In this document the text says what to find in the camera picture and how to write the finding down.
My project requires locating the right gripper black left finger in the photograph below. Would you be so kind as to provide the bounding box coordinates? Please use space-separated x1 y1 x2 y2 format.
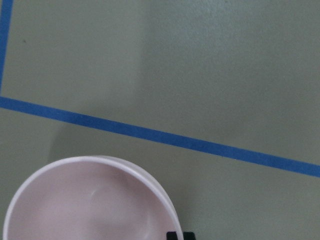
166 231 177 240

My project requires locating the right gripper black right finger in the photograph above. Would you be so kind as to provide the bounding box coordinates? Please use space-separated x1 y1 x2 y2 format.
183 231 196 240

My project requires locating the pink bowl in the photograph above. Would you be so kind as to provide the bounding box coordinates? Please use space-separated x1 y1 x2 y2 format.
2 156 183 240

